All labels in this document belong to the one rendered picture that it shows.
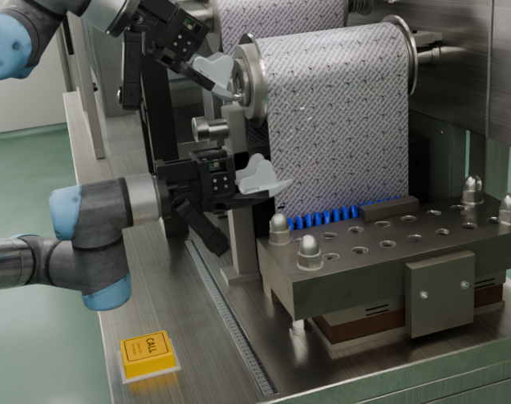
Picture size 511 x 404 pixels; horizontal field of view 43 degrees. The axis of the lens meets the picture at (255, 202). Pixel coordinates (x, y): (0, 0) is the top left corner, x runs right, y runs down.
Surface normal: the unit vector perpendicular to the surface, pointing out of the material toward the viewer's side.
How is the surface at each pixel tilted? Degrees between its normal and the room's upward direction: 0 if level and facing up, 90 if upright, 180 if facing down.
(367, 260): 0
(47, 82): 90
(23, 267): 95
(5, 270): 95
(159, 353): 0
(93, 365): 0
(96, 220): 92
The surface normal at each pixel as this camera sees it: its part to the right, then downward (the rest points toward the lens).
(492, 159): 0.29, 0.32
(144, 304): -0.09, -0.93
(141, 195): 0.21, -0.17
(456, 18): -0.95, 0.18
